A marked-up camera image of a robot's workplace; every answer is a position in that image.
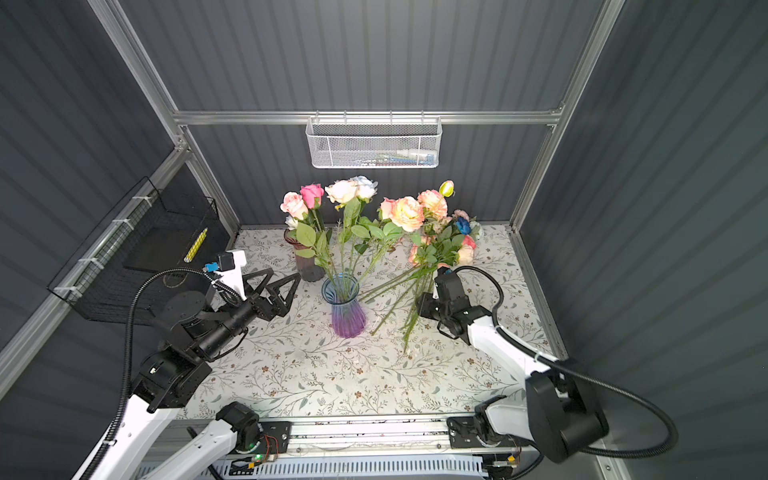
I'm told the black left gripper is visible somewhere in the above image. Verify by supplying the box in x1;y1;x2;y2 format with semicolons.
200;266;298;363

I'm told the red glass vase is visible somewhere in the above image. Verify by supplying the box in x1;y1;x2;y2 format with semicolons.
284;229;326;283

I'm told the peach spray rose branch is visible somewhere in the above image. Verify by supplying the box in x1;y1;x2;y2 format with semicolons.
392;180;459;349

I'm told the blue purple glass vase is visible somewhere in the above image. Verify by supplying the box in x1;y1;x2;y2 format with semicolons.
321;273;367;339

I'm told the pink cream spray rose stem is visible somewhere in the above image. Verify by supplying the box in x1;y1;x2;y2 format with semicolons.
280;191;308;257

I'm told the hot pink rose stem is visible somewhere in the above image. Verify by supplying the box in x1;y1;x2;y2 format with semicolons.
297;184;336;282

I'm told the light pink rose stem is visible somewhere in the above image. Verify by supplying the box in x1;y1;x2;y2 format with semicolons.
352;198;401;282

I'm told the white rose stem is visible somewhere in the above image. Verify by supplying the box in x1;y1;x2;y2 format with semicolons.
351;176;378;202

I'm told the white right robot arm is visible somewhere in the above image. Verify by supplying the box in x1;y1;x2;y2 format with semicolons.
417;267;609;463

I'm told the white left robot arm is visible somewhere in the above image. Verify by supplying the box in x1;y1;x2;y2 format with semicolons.
74;266;301;479

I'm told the pile of artificial flowers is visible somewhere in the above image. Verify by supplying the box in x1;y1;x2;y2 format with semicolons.
362;210;484;344

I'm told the yellow tool in basket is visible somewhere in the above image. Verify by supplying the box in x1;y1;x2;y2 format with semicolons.
183;227;208;264

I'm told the floral patterned table mat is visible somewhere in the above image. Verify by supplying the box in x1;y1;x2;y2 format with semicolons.
182;224;552;419

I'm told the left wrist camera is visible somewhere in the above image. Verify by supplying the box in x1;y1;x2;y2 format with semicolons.
203;250;247;299

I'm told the black wire side basket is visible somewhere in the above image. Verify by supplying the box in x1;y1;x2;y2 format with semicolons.
47;172;230;325

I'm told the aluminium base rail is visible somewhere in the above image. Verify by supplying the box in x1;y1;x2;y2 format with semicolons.
149;410;613;457

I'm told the right black corrugated cable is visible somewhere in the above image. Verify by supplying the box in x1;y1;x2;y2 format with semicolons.
452;265;679;460

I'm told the white wire wall basket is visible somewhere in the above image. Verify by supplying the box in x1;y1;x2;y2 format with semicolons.
305;117;443;169

